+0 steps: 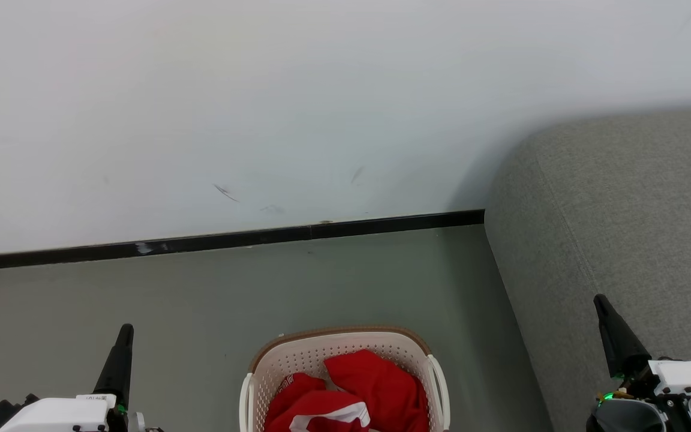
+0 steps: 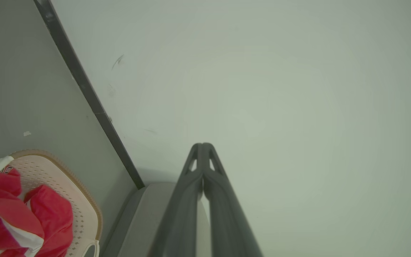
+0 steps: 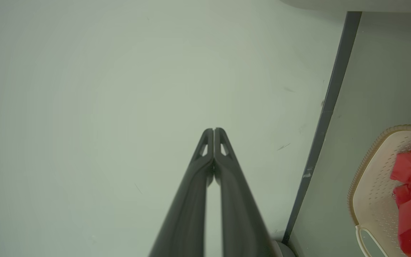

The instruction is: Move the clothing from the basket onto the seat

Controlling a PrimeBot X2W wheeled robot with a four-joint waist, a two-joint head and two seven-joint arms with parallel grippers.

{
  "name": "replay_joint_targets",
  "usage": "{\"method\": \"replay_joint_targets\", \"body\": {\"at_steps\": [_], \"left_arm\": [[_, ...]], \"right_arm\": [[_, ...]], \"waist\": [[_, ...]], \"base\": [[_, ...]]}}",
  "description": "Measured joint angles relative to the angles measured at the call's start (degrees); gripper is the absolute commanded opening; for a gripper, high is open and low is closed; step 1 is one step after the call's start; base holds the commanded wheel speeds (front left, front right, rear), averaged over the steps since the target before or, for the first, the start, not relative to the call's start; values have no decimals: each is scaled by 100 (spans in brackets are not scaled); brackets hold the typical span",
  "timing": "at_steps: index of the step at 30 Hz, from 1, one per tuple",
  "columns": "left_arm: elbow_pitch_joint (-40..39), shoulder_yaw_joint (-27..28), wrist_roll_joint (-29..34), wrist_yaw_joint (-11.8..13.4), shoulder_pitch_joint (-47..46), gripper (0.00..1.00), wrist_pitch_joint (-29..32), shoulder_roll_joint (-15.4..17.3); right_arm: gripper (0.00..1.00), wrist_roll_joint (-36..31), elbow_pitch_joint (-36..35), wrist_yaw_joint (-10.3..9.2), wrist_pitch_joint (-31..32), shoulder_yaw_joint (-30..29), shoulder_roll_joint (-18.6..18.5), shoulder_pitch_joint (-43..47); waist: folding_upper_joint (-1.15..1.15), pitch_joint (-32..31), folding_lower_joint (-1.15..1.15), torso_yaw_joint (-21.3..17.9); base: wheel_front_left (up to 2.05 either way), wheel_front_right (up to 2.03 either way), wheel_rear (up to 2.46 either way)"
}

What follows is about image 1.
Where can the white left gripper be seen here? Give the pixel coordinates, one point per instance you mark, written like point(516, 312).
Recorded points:
point(63, 415)

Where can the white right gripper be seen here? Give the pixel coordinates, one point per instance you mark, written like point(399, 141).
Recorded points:
point(690, 378)

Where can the red garment with white cuff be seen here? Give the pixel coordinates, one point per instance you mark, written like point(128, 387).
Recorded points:
point(303, 409)

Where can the red and white garment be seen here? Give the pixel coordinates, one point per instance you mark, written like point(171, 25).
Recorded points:
point(387, 390)

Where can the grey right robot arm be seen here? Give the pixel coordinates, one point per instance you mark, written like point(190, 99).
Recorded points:
point(627, 417)

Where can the grey fabric sofa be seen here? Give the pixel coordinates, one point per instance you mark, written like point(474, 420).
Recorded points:
point(621, 210)

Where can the black baseboard strip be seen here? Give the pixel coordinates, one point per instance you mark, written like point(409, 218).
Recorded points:
point(201, 242)

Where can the white laundry basket brown rim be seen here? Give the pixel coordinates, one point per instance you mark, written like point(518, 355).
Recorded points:
point(297, 360)

